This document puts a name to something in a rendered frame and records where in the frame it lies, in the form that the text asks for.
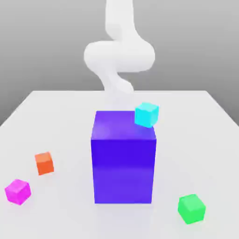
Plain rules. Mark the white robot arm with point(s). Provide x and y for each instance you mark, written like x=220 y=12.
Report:
x=119 y=56

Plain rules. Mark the large purple box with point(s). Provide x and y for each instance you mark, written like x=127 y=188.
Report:
x=123 y=168

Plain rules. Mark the small green cube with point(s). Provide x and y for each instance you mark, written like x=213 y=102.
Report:
x=191 y=209

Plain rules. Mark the small cyan cube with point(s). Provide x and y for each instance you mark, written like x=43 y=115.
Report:
x=146 y=114

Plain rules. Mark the small orange cube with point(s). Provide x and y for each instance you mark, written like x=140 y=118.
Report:
x=44 y=164

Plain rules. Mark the small magenta cube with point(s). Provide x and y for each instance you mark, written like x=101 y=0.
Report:
x=17 y=192

